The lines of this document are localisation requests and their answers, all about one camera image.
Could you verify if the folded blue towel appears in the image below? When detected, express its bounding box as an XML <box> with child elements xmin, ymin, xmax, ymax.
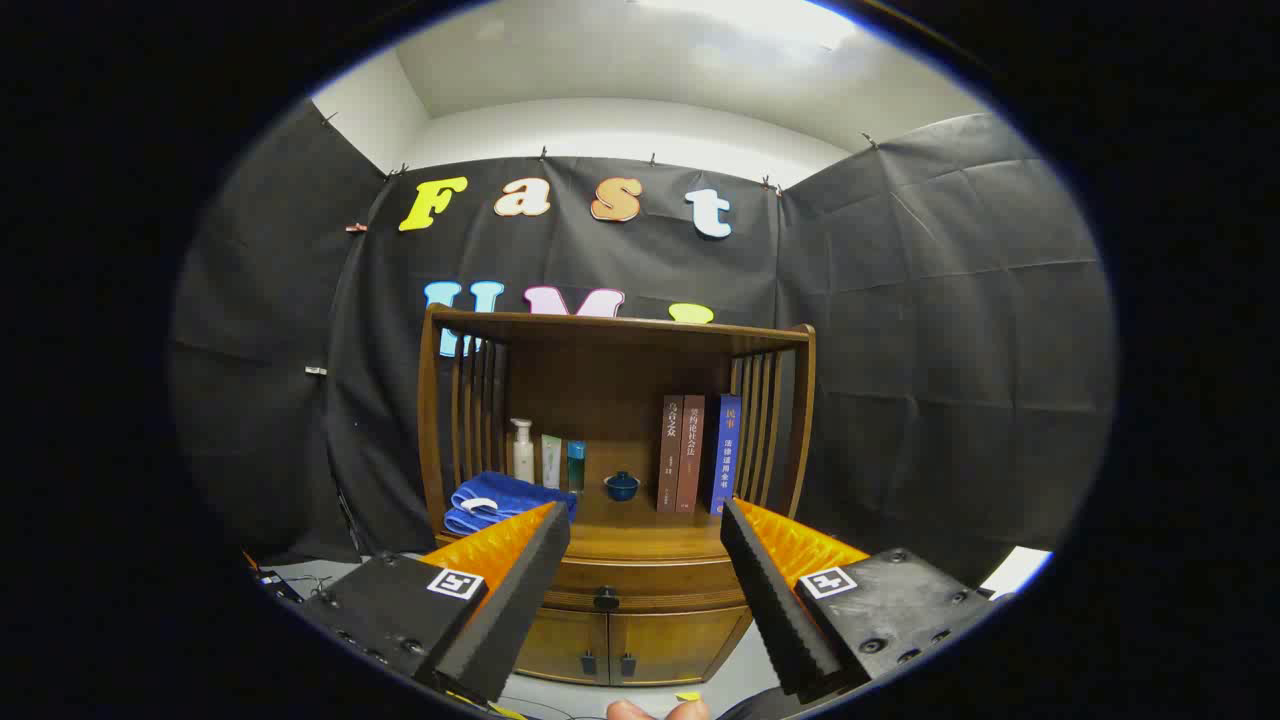
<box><xmin>443</xmin><ymin>471</ymin><xmax>578</xmax><ymax>537</ymax></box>

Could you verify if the wooden cabinet door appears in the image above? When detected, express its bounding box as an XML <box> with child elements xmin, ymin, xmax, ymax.
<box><xmin>607</xmin><ymin>607</ymin><xmax>753</xmax><ymax>688</ymax></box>
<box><xmin>515</xmin><ymin>607</ymin><xmax>611</xmax><ymax>686</ymax></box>

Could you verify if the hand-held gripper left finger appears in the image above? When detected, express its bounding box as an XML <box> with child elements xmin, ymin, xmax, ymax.
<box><xmin>298</xmin><ymin>500</ymin><xmax>572</xmax><ymax>704</ymax></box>

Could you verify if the reddish brown book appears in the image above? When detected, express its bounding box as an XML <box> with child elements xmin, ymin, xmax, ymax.
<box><xmin>676</xmin><ymin>394</ymin><xmax>706</xmax><ymax>515</ymax></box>

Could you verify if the brown wooden drawer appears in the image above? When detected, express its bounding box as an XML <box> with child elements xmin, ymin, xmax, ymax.
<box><xmin>545</xmin><ymin>557</ymin><xmax>746</xmax><ymax>613</ymax></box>

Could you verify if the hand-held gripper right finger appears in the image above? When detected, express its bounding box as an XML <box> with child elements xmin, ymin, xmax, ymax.
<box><xmin>719</xmin><ymin>497</ymin><xmax>1004</xmax><ymax>701</ymax></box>

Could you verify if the blue book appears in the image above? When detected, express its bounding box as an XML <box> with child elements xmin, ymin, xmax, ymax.
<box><xmin>700</xmin><ymin>393</ymin><xmax>743</xmax><ymax>516</ymax></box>

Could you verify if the dark brown book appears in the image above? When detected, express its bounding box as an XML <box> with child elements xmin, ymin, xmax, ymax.
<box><xmin>657</xmin><ymin>395</ymin><xmax>686</xmax><ymax>514</ymax></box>

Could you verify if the brown wooden cabinet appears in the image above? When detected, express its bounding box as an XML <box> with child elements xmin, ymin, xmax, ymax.
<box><xmin>417</xmin><ymin>303</ymin><xmax>817</xmax><ymax>688</ymax></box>

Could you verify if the wooden countertop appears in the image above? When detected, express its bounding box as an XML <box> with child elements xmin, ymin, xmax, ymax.
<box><xmin>437</xmin><ymin>484</ymin><xmax>741</xmax><ymax>563</ymax></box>

